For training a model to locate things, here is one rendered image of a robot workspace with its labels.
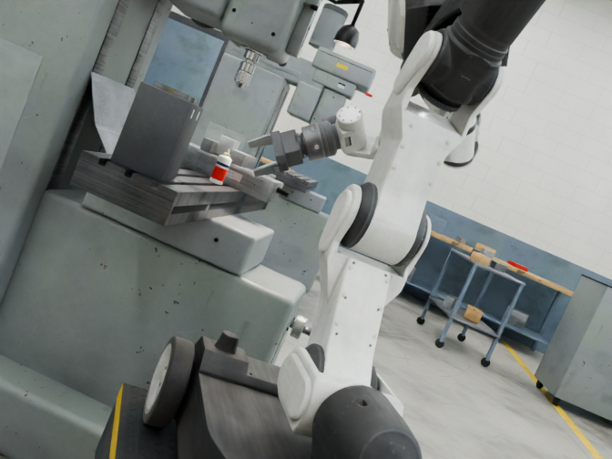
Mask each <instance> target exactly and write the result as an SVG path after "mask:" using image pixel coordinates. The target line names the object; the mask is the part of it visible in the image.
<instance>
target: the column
mask: <svg viewBox="0 0 612 459"><path fill-rule="evenodd" d="M172 6H173V4H171V3H170V1H169V0H0V305H1V302H2V299H3V298H4V295H5V291H6V288H7V286H8V283H9V281H10V279H11V276H12V274H13V271H14V269H15V265H16V263H17V260H18V258H19V255H20V252H21V250H22V248H23V246H24V243H25V240H26V236H27V234H28V231H29V229H30V227H31V224H32V222H33V219H34V216H35V214H36V211H37V208H38V205H39V203H40V200H41V198H42V196H43V194H44V192H45V191H46V190H49V189H79V188H77V187H75V186H72V185H70V184H69V183H70V180H71V178H72V176H73V173H74V171H75V168H76V166H77V162H78V160H79V157H80V155H81V152H82V150H86V151H94V152H100V153H106V151H105V148H104V146H103V143H102V141H101V138H100V136H99V134H98V132H97V128H96V125H95V120H94V108H93V96H92V85H91V73H90V71H92V72H94V73H96V74H99V75H101V76H103V77H107V78H109V79H111V80H114V81H116V82H118V83H120V84H123V85H125V86H127V87H131V88H134V91H135V95H136V93H137V91H138V87H139V85H140V82H143V80H144V77H145V75H146V73H147V71H148V67H149V64H150V62H151V59H152V57H153V55H154V53H155V50H156V47H157V45H158V41H159V39H160V37H161V34H162V32H163V29H164V27H165V24H166V23H167V20H168V16H169V13H170V11H171V8H172Z"/></svg>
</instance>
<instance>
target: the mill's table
mask: <svg viewBox="0 0 612 459"><path fill-rule="evenodd" d="M111 156H112V154H107V153H100V152H94V151H86V150H82V152H81V155H80V157H79V160H78V162H77V164H76V168H75V171H74V173H73V176H72V178H71V180H70V183H69V184H70V185H72V186H75V187H77V188H79V189H82V190H84V191H86V192H88V193H90V194H93V195H95V196H97V197H99V198H101V199H104V200H106V201H108V202H111V203H113V204H115V205H117V206H119V207H121V208H123V209H126V210H129V211H131V212H133V213H135V214H138V215H139V216H141V217H143V218H145V219H149V220H151V221H153V222H156V223H157V224H159V225H161V226H167V225H173V224H179V223H185V222H191V221H196V220H202V219H212V218H217V217H223V216H228V215H234V214H240V213H246V212H252V211H257V210H263V209H266V207H267V205H268V202H265V201H262V200H260V199H257V198H254V197H252V196H251V195H249V194H246V193H244V192H242V191H240V190H237V189H235V188H233V187H230V186H228V185H226V184H224V183H222V185H218V184H215V183H213V182H211V181H209V179H210V177H208V176H205V175H203V174H201V173H199V172H197V171H195V170H193V169H191V168H187V167H185V166H183V165H180V168H179V170H178V174H177V176H176V177H174V178H169V179H166V180H162V181H158V180H155V179H153V178H150V177H148V176H145V175H143V174H140V173H138V172H136V171H134V170H132V169H129V168H126V167H123V166H121V165H119V164H117V163H115V162H112V161H111V160H110V159H111Z"/></svg>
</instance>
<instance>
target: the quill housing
mask: <svg viewBox="0 0 612 459"><path fill-rule="evenodd" d="M304 2H306V0H229V4H228V7H227V9H226V12H225V14H224V16H223V18H222V21H221V23H220V29H221V31H222V33H223V34H224V35H225V36H226V37H227V38H228V39H229V40H230V41H231V42H232V43H233V44H234V45H235V46H237V47H239V48H241V47H240V45H245V46H249V47H251V48H254V49H256V50H258V51H260V52H261V53H263V54H264V55H266V56H267V58H266V59H268V60H270V61H272V62H274V63H277V64H284V63H286V62H287V61H288V59H289V57H290V55H288V54H287V53H286V52H285V50H286V47H287V45H288V43H289V41H290V39H291V35H292V32H293V30H294V28H295V26H296V24H297V21H298V19H299V17H300V14H301V10H302V8H303V3H304Z"/></svg>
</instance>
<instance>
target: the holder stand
mask: <svg viewBox="0 0 612 459"><path fill-rule="evenodd" d="M196 103H197V99H195V98H193V97H191V96H189V95H187V94H185V93H182V92H180V91H178V90H177V89H174V88H172V87H169V86H166V85H164V84H161V83H159V82H158V81H154V84H153V86H152V85H150V84H147V83H145V82H140V85H139V87H138V91H137V93H136V95H135V98H134V100H133V103H132V105H131V108H130V110H129V112H128V115H127V119H126V121H125V124H124V126H123V128H122V130H121V133H120V135H119V138H118V141H117V144H116V146H115V149H114V151H113V154H112V156H111V159H110V160H111V161H112V162H115V163H117V164H119V165H121V166H123V167H126V168H129V169H132V170H134V171H136V172H138V173H140V174H143V175H145V176H148V177H150V178H152V179H155V180H158V181H162V180H166V179H171V178H174V177H176V176H177V174H178V172H179V168H180V165H181V163H182V160H183V158H184V156H185V154H186V151H187V149H188V147H189V143H190V141H191V139H192V136H193V134H194V131H195V129H196V126H197V124H198V122H199V118H200V116H201V114H202V111H203V108H202V107H199V106H197V105H196Z"/></svg>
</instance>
